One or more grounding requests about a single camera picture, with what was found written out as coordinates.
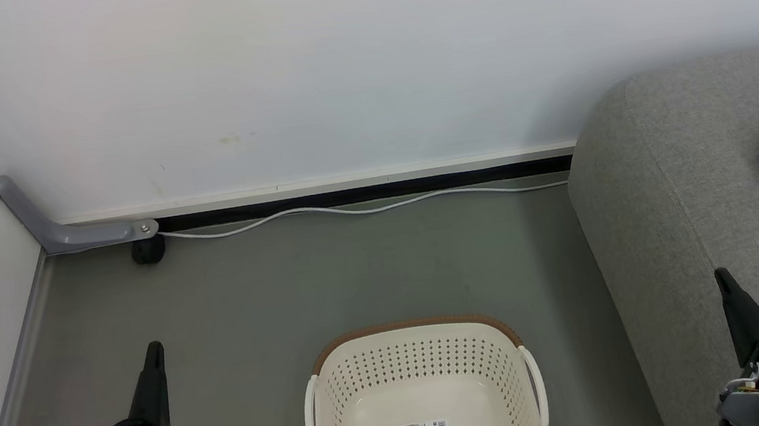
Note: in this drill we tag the grey fabric sofa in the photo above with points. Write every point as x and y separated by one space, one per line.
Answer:
693 206

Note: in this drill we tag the black caster wheel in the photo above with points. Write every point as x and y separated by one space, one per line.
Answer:
148 251

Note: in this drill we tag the cream perforated laundry basket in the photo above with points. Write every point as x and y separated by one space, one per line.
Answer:
420 380

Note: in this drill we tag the white baseboard strip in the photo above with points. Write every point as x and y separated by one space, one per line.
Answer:
347 181

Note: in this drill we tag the grey metal support bracket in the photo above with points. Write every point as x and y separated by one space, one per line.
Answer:
68 238

